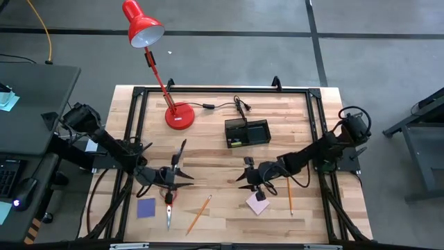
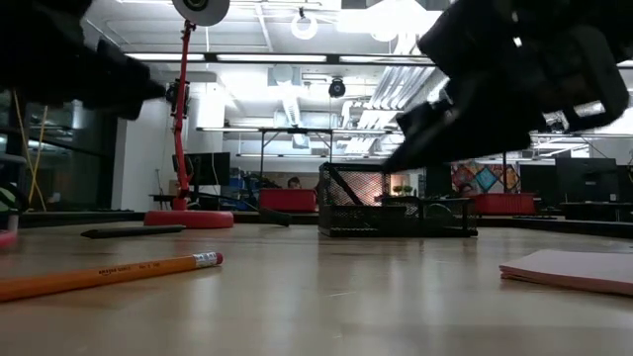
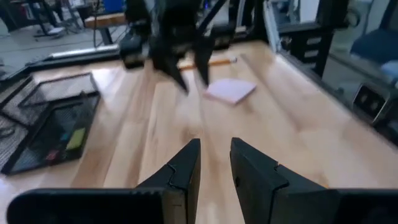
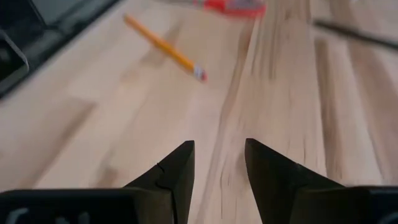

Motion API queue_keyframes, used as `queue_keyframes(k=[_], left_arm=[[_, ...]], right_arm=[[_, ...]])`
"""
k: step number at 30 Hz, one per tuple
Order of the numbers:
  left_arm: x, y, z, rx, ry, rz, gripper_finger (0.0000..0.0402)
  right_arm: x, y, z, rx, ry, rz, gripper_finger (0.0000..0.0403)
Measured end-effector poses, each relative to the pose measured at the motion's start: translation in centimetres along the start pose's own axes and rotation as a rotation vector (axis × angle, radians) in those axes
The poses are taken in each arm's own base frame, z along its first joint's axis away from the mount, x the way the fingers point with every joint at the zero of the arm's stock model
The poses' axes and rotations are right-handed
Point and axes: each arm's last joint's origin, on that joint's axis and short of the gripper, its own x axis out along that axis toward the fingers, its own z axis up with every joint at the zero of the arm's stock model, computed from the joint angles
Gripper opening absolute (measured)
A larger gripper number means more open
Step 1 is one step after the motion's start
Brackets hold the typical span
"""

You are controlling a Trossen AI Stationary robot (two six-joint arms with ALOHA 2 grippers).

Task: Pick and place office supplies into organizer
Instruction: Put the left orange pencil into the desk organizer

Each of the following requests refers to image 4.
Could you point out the black pen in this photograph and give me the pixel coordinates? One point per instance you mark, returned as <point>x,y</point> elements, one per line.
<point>357,34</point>

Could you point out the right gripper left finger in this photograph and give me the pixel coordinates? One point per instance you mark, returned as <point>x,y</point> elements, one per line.
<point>174,186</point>

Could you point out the yellow pencil with eraser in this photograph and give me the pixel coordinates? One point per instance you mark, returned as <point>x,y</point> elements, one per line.
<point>164,46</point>

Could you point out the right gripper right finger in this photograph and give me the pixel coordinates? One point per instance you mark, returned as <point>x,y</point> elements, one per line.
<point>280,186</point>

